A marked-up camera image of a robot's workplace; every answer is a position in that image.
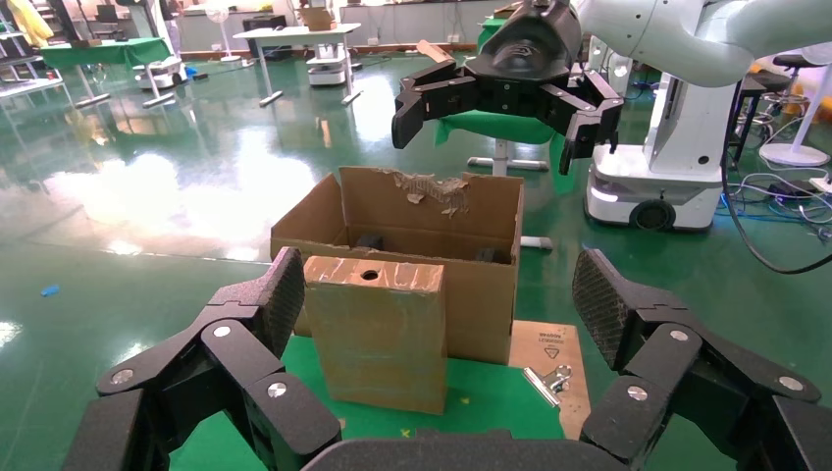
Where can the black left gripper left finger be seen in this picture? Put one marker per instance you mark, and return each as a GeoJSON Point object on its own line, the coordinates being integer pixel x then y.
{"type": "Point", "coordinates": [240, 364]}

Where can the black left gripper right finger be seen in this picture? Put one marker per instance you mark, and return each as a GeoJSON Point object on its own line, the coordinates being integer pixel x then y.
{"type": "Point", "coordinates": [689, 370]}

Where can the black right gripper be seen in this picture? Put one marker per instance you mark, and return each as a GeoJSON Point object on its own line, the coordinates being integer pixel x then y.
{"type": "Point", "coordinates": [526, 45]}

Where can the small white robot base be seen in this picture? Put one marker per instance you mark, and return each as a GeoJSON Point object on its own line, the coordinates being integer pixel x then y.
{"type": "Point", "coordinates": [159, 73]}
{"type": "Point", "coordinates": [326, 68]}

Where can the large open cardboard carton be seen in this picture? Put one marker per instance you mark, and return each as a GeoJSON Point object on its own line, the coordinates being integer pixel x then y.
{"type": "Point", "coordinates": [481, 299]}

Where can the brown cardboard box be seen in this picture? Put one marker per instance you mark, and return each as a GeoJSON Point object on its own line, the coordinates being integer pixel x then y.
{"type": "Point", "coordinates": [318, 18]}

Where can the black cabinet box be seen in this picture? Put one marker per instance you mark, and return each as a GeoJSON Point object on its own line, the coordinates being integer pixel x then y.
{"type": "Point", "coordinates": [265, 26]}

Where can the green table with white stand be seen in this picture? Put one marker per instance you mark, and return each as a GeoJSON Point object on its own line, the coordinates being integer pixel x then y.
{"type": "Point", "coordinates": [494, 127]}

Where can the silver binder clip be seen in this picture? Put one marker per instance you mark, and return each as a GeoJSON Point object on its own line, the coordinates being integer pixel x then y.
{"type": "Point", "coordinates": [543, 385]}

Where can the flat black foam block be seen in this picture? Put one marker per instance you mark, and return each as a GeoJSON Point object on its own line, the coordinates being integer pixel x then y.
{"type": "Point", "coordinates": [489, 255]}

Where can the white wheeled robot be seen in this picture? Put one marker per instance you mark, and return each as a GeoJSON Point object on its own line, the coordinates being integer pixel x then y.
{"type": "Point", "coordinates": [682, 130]}

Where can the notched black foam block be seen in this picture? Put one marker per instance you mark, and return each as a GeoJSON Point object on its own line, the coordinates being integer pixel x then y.
{"type": "Point", "coordinates": [370, 241]}

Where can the green table cloth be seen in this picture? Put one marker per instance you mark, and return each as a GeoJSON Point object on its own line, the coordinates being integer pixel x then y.
{"type": "Point", "coordinates": [487, 403]}

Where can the small blue floor scrap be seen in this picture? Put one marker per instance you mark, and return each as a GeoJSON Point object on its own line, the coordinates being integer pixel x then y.
{"type": "Point", "coordinates": [49, 290]}

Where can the white desk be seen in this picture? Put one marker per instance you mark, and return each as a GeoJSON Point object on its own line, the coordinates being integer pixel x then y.
{"type": "Point", "coordinates": [296, 32]}

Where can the white round stand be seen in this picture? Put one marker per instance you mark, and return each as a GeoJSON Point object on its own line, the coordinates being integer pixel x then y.
{"type": "Point", "coordinates": [793, 153]}

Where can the black stool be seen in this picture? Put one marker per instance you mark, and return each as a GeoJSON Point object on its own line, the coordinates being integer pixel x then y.
{"type": "Point", "coordinates": [790, 62]}

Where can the white standing fan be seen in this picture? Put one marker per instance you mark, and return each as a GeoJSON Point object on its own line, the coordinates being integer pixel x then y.
{"type": "Point", "coordinates": [218, 13]}

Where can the green cloth covered table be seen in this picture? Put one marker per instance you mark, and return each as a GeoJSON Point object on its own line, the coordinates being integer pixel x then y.
{"type": "Point", "coordinates": [104, 51]}

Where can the metal shelf rack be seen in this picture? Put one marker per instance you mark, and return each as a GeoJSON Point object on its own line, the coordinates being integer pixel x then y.
{"type": "Point", "coordinates": [16, 65]}

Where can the yellow garment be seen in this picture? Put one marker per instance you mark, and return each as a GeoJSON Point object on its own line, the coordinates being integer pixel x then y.
{"type": "Point", "coordinates": [29, 23]}

